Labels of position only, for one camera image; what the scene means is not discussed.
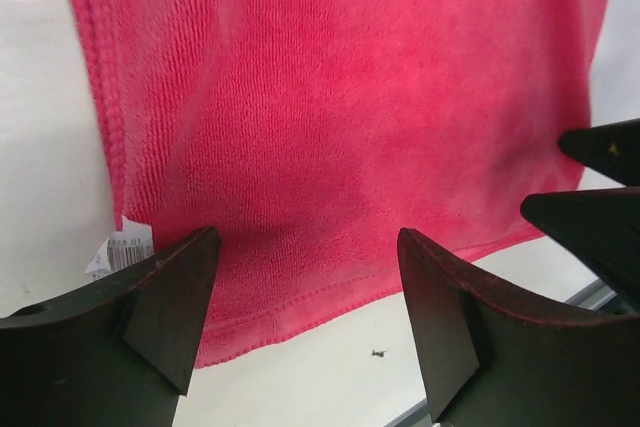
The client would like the pink towel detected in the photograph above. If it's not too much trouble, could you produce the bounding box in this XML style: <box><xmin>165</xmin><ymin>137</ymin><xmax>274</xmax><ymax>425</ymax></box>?
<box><xmin>71</xmin><ymin>0</ymin><xmax>608</xmax><ymax>367</ymax></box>

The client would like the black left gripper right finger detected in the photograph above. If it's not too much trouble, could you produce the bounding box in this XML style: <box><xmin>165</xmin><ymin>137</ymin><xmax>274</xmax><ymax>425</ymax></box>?
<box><xmin>396</xmin><ymin>227</ymin><xmax>640</xmax><ymax>427</ymax></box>

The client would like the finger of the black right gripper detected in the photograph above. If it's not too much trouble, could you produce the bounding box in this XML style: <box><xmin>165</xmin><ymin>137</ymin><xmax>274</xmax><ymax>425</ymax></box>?
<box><xmin>520</xmin><ymin>187</ymin><xmax>639</xmax><ymax>307</ymax></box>
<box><xmin>558</xmin><ymin>119</ymin><xmax>640</xmax><ymax>187</ymax></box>

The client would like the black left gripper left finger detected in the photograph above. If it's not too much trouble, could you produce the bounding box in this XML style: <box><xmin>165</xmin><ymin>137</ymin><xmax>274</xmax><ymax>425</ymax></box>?
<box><xmin>1</xmin><ymin>227</ymin><xmax>220</xmax><ymax>427</ymax></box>

